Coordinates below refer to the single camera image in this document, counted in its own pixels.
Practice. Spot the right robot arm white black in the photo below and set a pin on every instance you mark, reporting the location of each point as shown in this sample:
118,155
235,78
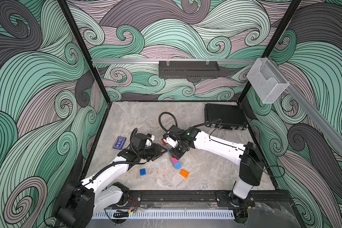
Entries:
247,156

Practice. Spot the aluminium rail right wall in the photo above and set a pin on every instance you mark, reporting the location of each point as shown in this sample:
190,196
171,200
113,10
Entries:
320,95

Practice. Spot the black case on table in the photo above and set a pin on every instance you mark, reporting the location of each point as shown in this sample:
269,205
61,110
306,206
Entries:
231,117

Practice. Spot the black perforated wall tray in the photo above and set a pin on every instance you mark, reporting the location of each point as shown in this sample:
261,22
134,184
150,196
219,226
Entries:
188,70

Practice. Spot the aluminium rail wall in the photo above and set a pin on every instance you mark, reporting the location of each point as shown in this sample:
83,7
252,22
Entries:
320,95
156,61

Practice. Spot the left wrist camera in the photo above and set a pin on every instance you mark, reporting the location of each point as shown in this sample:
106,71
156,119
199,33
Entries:
141,141

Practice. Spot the blue small lego brick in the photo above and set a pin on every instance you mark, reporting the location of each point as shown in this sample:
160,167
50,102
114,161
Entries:
142,172

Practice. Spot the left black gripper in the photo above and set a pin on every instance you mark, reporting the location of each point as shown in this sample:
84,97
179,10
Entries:
155,152

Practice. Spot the black frame post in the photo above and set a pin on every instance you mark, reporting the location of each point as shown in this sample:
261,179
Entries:
75,30
275,38

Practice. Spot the black frame post left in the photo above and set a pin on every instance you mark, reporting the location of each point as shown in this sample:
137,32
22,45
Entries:
75,30

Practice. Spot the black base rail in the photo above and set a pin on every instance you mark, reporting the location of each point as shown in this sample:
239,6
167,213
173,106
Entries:
220,198

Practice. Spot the orange lego brick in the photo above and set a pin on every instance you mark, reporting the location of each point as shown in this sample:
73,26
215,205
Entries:
184,173

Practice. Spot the white slotted cable duct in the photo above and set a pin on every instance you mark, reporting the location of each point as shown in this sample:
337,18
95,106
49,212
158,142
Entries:
182,214

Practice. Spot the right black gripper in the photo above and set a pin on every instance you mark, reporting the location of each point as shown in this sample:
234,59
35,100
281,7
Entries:
175,154

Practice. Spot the black frame post right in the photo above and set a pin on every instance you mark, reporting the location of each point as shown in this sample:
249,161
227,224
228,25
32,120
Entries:
275,38

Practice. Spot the aluminium rail back wall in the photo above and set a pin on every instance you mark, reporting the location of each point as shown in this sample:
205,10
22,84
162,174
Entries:
156,61

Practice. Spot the clear plastic wall bin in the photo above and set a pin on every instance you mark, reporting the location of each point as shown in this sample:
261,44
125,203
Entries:
268,80

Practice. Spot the blue card tag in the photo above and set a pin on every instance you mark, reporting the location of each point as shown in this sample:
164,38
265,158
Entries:
119,143

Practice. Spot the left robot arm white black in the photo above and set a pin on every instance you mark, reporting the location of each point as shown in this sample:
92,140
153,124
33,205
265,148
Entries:
81,200

